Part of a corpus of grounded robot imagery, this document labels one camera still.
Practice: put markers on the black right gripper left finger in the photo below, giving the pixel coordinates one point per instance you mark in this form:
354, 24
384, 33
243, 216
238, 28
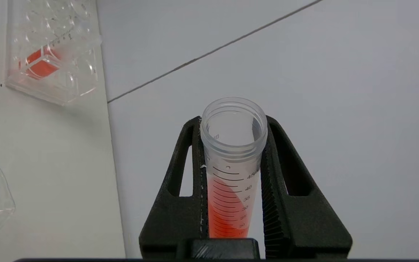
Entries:
173, 222

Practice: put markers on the test tube with red pigment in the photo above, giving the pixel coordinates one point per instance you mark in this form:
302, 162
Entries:
231, 153
42, 67

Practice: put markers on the clear acrylic test tube rack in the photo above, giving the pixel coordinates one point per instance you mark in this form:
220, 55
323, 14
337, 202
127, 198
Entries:
67, 91

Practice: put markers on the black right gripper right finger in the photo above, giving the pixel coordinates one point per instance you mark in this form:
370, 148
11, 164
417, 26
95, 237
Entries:
307, 225

